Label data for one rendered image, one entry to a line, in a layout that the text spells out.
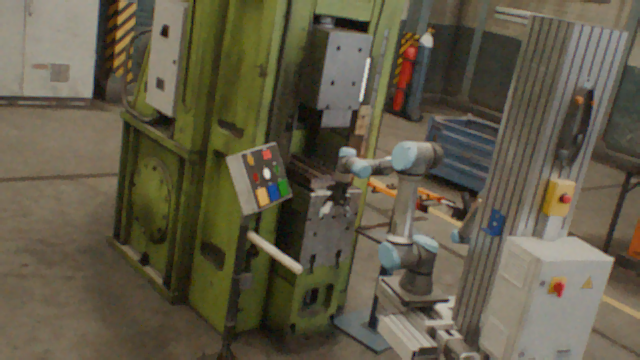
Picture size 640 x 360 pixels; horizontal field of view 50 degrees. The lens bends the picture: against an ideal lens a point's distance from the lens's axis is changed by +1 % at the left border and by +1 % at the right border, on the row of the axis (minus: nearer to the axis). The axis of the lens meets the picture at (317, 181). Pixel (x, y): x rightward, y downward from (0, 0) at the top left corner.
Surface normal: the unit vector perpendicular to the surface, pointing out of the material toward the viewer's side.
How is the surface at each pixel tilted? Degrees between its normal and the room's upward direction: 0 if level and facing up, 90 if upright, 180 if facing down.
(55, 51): 90
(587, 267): 90
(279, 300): 89
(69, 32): 90
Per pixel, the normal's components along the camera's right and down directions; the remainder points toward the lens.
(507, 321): -0.91, -0.04
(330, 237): 0.62, 0.33
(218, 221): -0.77, 0.06
